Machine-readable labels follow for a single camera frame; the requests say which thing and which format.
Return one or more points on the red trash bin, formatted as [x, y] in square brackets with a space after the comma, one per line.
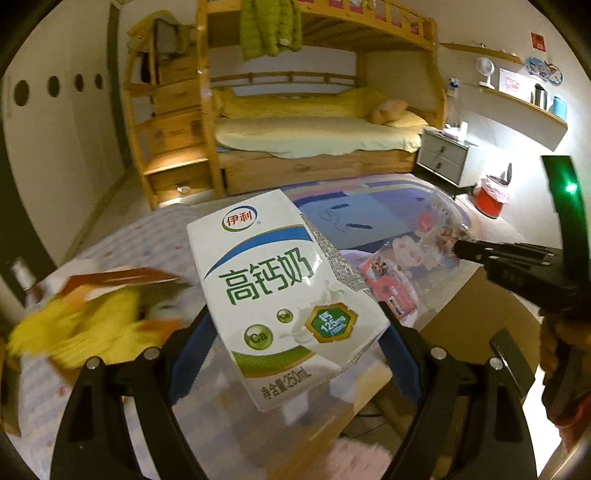
[492, 193]

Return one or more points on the white wardrobe with round holes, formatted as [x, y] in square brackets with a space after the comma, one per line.
[59, 139]

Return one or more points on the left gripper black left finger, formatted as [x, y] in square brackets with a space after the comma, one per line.
[94, 440]

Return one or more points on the right hand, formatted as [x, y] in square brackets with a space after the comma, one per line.
[565, 360]

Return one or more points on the curved wall shelf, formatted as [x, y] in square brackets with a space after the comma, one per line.
[518, 101]

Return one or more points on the wooden stair drawers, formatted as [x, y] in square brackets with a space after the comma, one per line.
[168, 110]

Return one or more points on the green puffer jacket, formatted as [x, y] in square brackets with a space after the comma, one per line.
[269, 27]

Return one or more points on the white nightstand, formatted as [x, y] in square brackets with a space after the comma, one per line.
[458, 163]

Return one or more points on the clear plastic wrapper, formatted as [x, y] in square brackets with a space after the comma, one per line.
[406, 267]

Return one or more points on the wooden bunk bed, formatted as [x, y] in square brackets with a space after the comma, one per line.
[279, 128]

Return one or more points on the white desk fan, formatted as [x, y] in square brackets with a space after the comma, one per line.
[486, 69]

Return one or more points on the blue checkered tablecloth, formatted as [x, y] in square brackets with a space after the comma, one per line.
[160, 241]

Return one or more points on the rainbow round rug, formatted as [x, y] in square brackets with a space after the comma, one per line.
[363, 213]

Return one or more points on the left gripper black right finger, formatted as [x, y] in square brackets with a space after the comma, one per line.
[471, 412]

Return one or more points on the orange plush pillow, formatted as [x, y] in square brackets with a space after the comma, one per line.
[388, 111]

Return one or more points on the brown bottle white cap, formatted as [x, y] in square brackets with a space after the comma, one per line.
[31, 289]

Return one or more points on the white green milk carton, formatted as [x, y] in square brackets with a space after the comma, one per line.
[291, 312]

